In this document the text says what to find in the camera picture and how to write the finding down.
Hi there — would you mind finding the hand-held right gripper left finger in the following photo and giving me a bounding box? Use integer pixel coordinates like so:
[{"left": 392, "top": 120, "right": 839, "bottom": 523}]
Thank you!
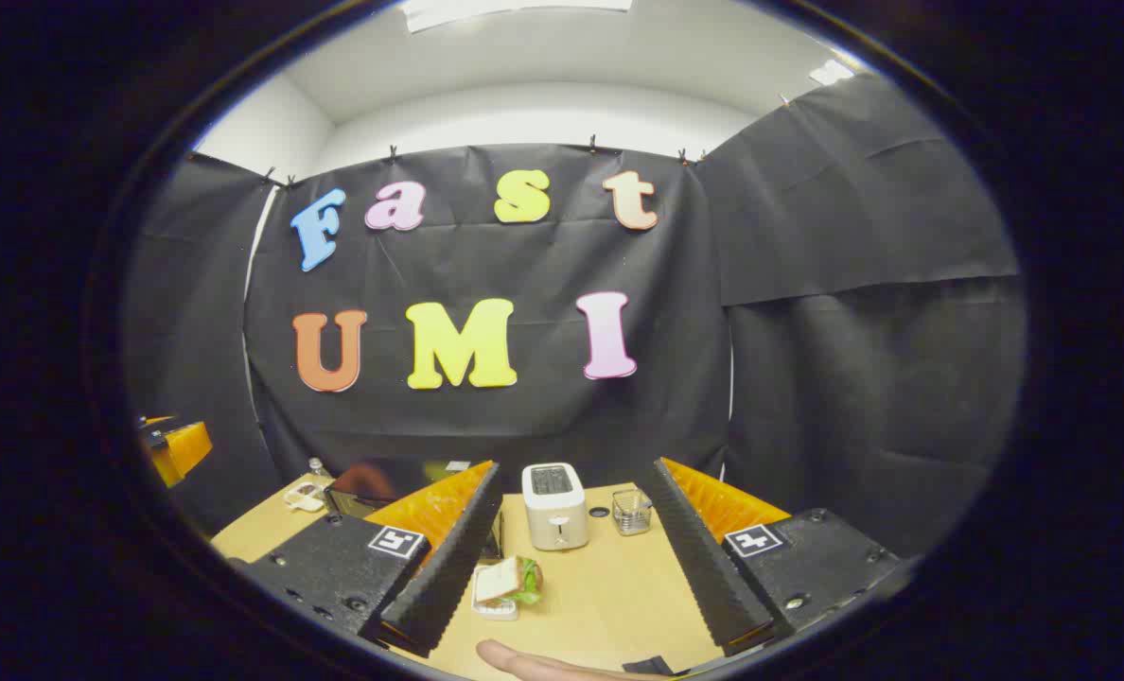
[{"left": 231, "top": 461, "right": 504, "bottom": 660}]

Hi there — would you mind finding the black electric oven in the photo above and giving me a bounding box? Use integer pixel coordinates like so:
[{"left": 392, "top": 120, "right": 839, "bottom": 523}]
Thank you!
[{"left": 324, "top": 459, "right": 504, "bottom": 561}]

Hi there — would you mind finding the toast and lettuce sandwich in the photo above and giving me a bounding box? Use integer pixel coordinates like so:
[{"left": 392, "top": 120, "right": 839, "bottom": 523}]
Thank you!
[{"left": 475, "top": 556, "right": 544, "bottom": 608}]

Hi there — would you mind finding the white toaster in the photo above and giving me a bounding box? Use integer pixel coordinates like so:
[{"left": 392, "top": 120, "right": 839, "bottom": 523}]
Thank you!
[{"left": 521, "top": 463, "right": 589, "bottom": 552}]

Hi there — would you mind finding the black backdrop cloth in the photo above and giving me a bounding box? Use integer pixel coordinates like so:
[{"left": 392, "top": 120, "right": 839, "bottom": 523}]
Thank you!
[{"left": 122, "top": 71, "right": 1028, "bottom": 559}]

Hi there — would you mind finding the wire mesh basket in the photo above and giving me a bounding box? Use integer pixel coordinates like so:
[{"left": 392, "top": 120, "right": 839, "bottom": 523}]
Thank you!
[{"left": 612, "top": 487, "right": 654, "bottom": 537}]

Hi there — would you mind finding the large ceiling light panel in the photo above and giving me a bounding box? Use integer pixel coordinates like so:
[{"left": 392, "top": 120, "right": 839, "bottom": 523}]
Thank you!
[{"left": 401, "top": 0, "right": 634, "bottom": 35}]

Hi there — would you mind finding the white rectangular tray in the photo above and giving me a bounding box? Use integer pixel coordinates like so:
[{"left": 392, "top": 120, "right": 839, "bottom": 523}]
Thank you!
[{"left": 471, "top": 566, "right": 522, "bottom": 622}]

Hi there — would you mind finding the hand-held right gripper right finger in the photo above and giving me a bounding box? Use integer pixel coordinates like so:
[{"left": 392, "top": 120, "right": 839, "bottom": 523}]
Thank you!
[{"left": 633, "top": 457, "right": 904, "bottom": 658}]

